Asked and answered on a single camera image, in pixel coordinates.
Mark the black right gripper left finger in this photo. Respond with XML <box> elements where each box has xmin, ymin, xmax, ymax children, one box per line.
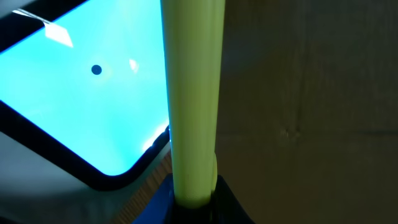
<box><xmin>132</xmin><ymin>174</ymin><xmax>174</xmax><ymax>224</ymax></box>

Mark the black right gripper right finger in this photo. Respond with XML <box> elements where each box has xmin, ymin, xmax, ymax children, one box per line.
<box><xmin>211</xmin><ymin>175</ymin><xmax>254</xmax><ymax>224</ymax></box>

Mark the yellow highlighter marker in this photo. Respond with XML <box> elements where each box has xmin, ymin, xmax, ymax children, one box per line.
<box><xmin>161</xmin><ymin>0</ymin><xmax>225</xmax><ymax>208</ymax></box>

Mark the white barcode scanner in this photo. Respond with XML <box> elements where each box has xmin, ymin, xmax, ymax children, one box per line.
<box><xmin>1</xmin><ymin>0</ymin><xmax>170</xmax><ymax>223</ymax></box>

